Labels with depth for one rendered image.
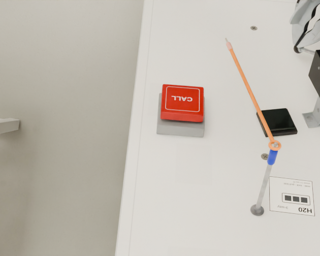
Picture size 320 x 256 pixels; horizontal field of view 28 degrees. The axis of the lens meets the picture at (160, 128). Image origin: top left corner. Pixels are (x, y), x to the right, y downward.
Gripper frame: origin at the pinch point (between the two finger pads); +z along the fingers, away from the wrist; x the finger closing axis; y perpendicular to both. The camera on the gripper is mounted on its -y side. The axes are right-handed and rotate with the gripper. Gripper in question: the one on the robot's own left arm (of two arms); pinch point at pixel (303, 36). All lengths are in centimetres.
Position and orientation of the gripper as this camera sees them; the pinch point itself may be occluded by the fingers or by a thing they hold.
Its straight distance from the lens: 85.4
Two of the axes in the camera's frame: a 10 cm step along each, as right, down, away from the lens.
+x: 7.7, 6.1, -1.8
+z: -4.0, 6.8, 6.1
